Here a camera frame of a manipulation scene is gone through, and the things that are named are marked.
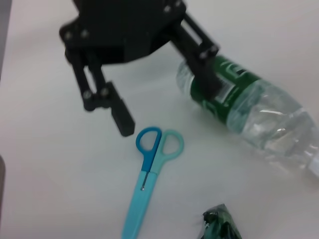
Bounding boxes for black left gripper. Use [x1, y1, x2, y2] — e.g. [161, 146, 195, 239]
[59, 0, 186, 66]

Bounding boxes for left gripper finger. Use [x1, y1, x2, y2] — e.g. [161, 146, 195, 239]
[65, 47, 137, 137]
[169, 12, 226, 99]

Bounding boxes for clear green-label water bottle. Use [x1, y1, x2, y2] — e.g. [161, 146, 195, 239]
[175, 55, 319, 179]

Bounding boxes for blue teal scissors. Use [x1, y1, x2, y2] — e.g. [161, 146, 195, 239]
[121, 126, 185, 239]

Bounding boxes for green plastic wrapper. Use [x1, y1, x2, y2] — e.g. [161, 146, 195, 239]
[198, 203, 242, 239]

